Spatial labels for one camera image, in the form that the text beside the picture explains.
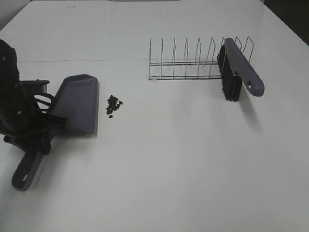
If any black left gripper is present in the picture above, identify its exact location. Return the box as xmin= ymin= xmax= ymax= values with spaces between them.
xmin=0 ymin=40 xmax=68 ymax=155

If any pile of coffee beans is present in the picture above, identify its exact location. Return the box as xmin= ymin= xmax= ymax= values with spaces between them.
xmin=106 ymin=95 xmax=123 ymax=118

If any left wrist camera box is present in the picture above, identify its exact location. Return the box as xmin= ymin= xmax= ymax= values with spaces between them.
xmin=21 ymin=79 xmax=50 ymax=95

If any chrome wire dish rack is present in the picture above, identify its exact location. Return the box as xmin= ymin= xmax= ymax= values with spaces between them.
xmin=147 ymin=36 xmax=254 ymax=81

